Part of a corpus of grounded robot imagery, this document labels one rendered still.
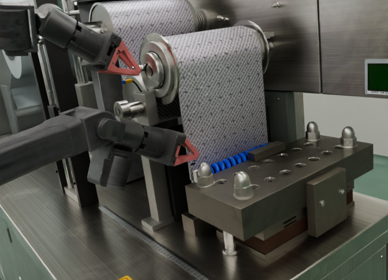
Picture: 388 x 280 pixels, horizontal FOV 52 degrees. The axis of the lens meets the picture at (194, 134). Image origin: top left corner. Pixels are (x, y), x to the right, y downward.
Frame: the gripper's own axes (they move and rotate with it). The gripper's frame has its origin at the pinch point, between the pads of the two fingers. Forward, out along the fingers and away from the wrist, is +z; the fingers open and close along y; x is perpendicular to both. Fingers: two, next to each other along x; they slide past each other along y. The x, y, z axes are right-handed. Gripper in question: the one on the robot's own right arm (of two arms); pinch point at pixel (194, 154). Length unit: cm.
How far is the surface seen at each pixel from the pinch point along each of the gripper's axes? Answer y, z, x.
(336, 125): -148, 269, 59
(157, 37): -4.2, -13.9, 20.2
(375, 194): -77, 230, 6
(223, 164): 3.4, 5.6, -0.4
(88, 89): -75, 4, 11
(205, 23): -28.4, 13.1, 36.7
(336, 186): 22.0, 18.8, 1.7
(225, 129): 0.2, 6.3, 7.2
